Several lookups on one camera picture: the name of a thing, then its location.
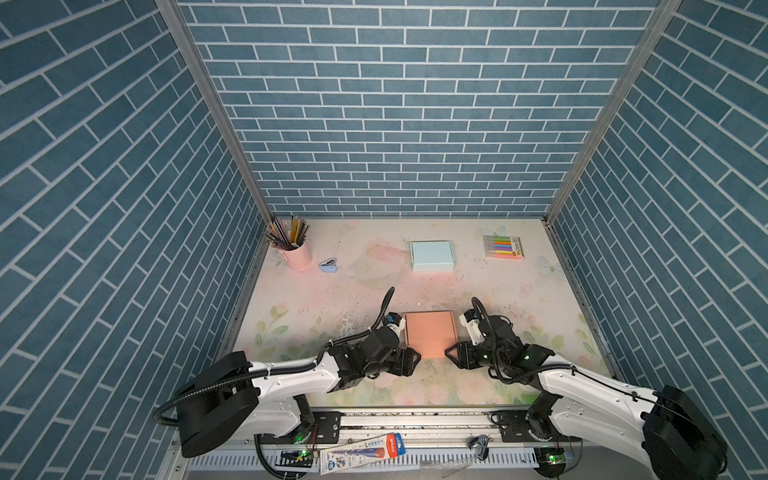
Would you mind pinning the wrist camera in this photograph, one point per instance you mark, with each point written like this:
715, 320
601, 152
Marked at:
398, 325
471, 322

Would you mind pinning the light blue small stapler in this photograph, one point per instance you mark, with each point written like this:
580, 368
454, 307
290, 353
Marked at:
329, 266

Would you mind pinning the aluminium corner post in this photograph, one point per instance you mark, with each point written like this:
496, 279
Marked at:
657, 24
180, 32

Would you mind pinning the clear box of markers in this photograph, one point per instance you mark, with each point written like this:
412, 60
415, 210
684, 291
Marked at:
503, 247

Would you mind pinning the pink paper box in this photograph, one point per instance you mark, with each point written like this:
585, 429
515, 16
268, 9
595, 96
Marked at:
430, 333

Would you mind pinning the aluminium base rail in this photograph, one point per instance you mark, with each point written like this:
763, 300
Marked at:
434, 438

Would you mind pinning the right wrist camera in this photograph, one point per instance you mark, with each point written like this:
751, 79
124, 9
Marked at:
471, 322

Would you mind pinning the small metal clip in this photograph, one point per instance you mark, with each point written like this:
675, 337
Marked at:
479, 447

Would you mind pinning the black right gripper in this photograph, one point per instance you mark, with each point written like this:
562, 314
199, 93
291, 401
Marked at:
462, 351

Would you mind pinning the blue red white packet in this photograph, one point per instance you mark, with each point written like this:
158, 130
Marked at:
362, 453

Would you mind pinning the bundle of coloured pencils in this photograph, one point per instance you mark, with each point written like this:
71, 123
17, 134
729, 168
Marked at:
287, 235

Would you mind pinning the light teal paper box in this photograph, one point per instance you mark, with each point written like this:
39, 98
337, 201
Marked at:
432, 256

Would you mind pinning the aluminium left corner post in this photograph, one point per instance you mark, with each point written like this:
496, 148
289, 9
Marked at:
180, 32

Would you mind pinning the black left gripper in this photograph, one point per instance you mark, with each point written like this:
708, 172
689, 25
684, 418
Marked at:
408, 357

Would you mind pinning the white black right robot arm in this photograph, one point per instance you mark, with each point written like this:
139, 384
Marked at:
661, 429

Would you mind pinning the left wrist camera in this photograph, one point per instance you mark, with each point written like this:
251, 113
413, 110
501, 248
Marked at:
398, 325

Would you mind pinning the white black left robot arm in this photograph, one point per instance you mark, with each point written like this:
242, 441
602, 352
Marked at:
269, 398

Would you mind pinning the aluminium right corner post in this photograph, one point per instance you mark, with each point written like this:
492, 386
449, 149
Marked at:
657, 24

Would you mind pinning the pink metal pencil bucket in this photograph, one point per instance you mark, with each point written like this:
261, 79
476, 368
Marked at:
298, 259

